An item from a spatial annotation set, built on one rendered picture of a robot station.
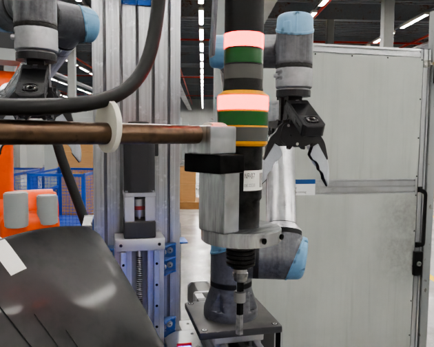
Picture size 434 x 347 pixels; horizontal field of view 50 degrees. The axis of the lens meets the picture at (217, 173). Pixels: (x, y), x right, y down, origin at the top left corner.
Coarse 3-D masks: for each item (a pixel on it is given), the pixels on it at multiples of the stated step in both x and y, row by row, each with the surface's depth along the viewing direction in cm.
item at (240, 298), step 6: (240, 288) 40; (234, 294) 41; (240, 294) 40; (234, 300) 41; (240, 300) 40; (240, 306) 41; (240, 312) 41; (240, 318) 41; (240, 324) 41; (240, 330) 41
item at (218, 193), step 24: (192, 144) 36; (216, 144) 35; (192, 168) 37; (216, 168) 35; (240, 168) 37; (216, 192) 37; (216, 216) 37; (216, 240) 38; (240, 240) 37; (264, 240) 37
